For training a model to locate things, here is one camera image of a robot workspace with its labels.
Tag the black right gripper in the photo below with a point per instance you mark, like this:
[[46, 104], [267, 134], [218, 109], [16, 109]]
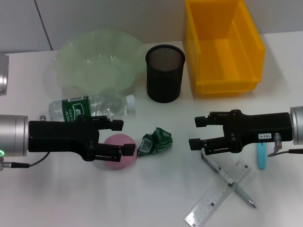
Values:
[[260, 126]]

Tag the yellow plastic bin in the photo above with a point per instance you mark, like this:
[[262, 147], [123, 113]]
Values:
[[213, 59]]

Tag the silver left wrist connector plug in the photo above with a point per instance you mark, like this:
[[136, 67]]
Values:
[[42, 117]]

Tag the white grey ballpoint pen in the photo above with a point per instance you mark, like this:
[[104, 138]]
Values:
[[241, 192]]

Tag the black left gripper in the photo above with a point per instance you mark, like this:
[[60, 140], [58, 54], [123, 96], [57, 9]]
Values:
[[59, 137]]

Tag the clear water bottle green label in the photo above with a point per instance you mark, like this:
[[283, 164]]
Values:
[[71, 107]]

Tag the transparent plastic ruler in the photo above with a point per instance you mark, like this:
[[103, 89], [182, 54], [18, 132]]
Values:
[[208, 205]]

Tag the blue scissors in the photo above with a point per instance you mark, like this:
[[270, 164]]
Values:
[[261, 160]]

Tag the black mesh pen holder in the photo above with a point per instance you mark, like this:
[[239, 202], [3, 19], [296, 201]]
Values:
[[163, 82]]

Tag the pink peach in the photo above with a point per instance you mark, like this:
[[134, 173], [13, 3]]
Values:
[[118, 138]]

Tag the green plastic wrapper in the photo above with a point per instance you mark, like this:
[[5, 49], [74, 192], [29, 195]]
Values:
[[161, 139]]

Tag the green glass fruit plate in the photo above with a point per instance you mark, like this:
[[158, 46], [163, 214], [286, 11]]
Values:
[[78, 59]]

